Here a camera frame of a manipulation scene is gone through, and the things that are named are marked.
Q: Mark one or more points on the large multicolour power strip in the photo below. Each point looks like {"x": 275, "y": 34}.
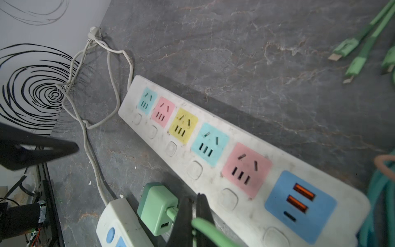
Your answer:
{"x": 268, "y": 197}

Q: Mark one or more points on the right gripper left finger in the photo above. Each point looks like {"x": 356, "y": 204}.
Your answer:
{"x": 181, "y": 235}

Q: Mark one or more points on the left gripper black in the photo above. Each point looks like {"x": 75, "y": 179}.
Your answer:
{"x": 21, "y": 149}

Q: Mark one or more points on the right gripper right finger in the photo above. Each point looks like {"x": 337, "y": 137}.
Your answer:
{"x": 203, "y": 213}

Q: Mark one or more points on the green charger plug with cable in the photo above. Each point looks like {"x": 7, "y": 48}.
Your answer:
{"x": 159, "y": 207}

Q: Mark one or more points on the small blue white power strip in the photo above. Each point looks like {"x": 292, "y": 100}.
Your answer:
{"x": 118, "y": 226}

